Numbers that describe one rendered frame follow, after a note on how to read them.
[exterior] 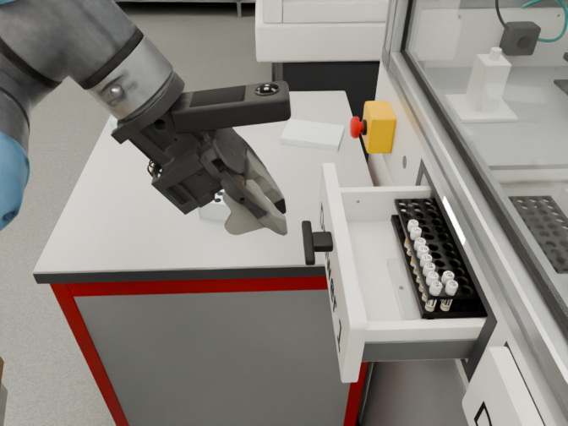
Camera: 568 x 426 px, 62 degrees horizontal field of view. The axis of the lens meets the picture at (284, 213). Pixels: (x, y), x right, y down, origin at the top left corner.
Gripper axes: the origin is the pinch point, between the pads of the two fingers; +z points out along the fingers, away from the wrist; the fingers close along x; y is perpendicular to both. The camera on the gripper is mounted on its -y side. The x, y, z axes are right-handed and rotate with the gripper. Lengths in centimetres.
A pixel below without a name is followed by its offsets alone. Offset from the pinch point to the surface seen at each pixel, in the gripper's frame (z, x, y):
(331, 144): 21.1, -42.9, 0.6
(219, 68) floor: 59, -266, 82
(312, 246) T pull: 5.2, 1.7, -0.5
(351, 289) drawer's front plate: 5.8, 10.0, -4.2
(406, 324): 12.0, 12.3, -7.1
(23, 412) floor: 36, -27, 115
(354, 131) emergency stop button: 14.0, -31.0, -7.0
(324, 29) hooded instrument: 13, -80, -7
